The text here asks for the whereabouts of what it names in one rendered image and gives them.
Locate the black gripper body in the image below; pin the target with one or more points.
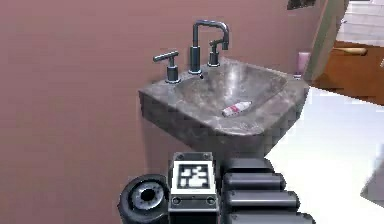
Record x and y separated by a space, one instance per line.
144 198

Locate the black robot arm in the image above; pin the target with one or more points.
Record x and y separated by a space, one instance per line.
240 193

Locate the grey stone sink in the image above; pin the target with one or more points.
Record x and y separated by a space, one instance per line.
230 100

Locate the dark metal faucet spout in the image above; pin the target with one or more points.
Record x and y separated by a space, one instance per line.
196 46

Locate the pink cup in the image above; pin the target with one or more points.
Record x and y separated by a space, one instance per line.
302 61

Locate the brown wooden door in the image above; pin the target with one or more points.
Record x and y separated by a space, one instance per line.
353 73

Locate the dark framed picture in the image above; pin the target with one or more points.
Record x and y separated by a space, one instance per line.
301 3

